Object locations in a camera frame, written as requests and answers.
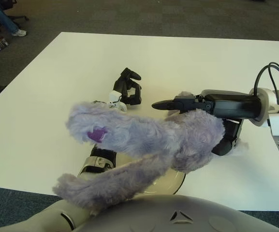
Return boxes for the person leg in blue jeans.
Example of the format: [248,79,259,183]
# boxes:
[0,0,20,33]

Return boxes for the white sneaker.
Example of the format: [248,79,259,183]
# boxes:
[11,29,28,37]

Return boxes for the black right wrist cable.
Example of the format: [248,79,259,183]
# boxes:
[254,62,279,95]

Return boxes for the grey robot torso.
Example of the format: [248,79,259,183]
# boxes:
[0,194,279,232]

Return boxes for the white plate with black rim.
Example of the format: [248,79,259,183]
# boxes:
[115,154,187,195]

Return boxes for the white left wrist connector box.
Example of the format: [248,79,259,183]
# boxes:
[109,90,123,104]

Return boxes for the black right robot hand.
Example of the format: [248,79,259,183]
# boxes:
[151,89,263,157]

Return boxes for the seated person in jeans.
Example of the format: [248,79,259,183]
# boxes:
[0,0,29,32]

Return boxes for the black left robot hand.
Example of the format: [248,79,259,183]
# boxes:
[113,67,142,106]

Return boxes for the purple plush bunny doll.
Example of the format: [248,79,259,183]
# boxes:
[52,90,250,215]

